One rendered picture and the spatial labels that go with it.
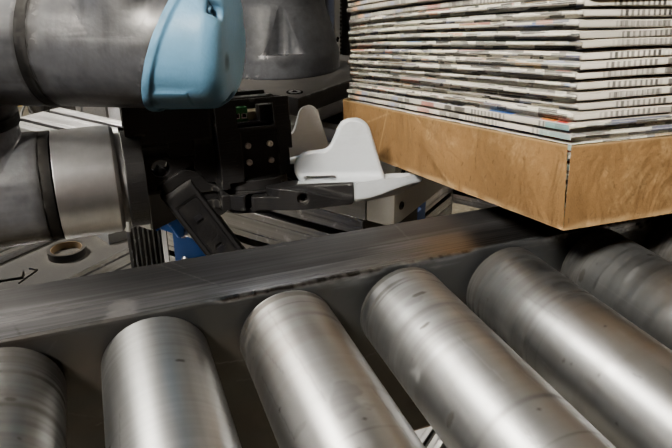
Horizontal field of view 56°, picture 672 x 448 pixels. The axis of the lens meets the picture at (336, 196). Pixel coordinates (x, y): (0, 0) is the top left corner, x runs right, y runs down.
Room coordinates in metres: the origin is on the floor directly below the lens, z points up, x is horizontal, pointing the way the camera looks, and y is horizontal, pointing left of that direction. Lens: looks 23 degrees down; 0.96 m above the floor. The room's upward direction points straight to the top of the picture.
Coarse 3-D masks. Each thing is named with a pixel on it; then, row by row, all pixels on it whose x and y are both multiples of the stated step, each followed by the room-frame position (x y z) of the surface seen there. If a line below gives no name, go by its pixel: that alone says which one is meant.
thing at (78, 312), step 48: (336, 240) 0.32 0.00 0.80; (384, 240) 0.32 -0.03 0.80; (432, 240) 0.32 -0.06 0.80; (480, 240) 0.32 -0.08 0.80; (528, 240) 0.32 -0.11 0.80; (576, 240) 0.34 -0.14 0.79; (48, 288) 0.27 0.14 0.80; (96, 288) 0.27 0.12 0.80; (144, 288) 0.27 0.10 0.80; (192, 288) 0.27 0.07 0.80; (240, 288) 0.27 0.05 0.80; (288, 288) 0.27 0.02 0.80; (336, 288) 0.28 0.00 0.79; (0, 336) 0.23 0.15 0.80; (48, 336) 0.23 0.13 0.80; (96, 336) 0.24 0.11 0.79; (96, 384) 0.24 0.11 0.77; (240, 384) 0.26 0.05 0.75; (384, 384) 0.29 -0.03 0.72; (96, 432) 0.24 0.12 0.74; (240, 432) 0.26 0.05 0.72
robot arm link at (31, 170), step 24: (0, 144) 0.37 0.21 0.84; (24, 144) 0.38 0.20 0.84; (48, 144) 0.43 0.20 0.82; (0, 168) 0.36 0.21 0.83; (24, 168) 0.37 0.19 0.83; (48, 168) 0.37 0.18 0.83; (0, 192) 0.35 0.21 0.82; (24, 192) 0.36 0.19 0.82; (48, 192) 0.36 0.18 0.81; (0, 216) 0.35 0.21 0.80; (24, 216) 0.36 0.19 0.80; (48, 216) 0.36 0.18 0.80; (0, 240) 0.36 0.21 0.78; (24, 240) 0.36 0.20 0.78; (48, 240) 0.37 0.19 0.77
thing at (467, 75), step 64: (384, 0) 0.50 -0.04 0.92; (448, 0) 0.42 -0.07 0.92; (512, 0) 0.35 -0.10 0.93; (576, 0) 0.31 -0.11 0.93; (640, 0) 0.31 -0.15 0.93; (384, 64) 0.49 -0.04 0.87; (448, 64) 0.40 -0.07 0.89; (512, 64) 0.34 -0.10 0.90; (576, 64) 0.30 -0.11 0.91; (640, 64) 0.31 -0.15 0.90; (512, 128) 0.33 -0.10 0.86; (576, 128) 0.29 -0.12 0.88; (640, 128) 0.31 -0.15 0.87
